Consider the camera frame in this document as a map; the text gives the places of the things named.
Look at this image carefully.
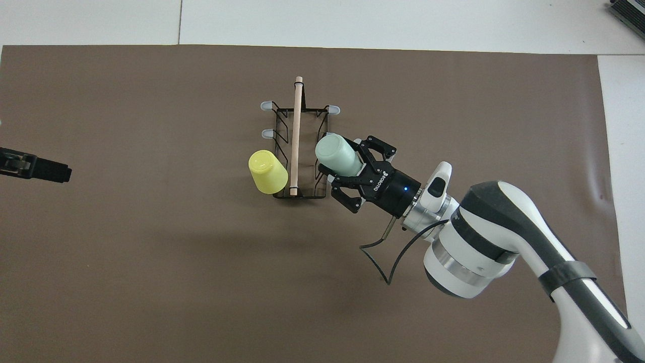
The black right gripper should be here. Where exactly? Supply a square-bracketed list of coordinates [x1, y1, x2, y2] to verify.
[330, 135, 421, 218]

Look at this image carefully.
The yellow plastic cup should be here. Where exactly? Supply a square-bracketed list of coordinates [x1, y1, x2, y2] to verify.
[248, 150, 289, 195]

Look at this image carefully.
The brown table mat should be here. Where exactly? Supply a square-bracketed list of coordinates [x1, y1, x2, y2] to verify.
[0, 44, 634, 363]

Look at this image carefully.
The black wire cup rack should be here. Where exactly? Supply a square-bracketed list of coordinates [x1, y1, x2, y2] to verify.
[260, 76, 341, 200]

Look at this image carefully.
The grey ribbed device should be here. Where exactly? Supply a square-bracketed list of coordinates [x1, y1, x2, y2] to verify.
[607, 0, 645, 26]

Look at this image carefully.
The pale green plastic cup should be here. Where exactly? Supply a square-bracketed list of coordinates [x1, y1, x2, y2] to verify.
[315, 134, 363, 177]

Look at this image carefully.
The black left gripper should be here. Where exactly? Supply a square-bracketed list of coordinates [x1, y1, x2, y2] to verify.
[0, 147, 72, 183]

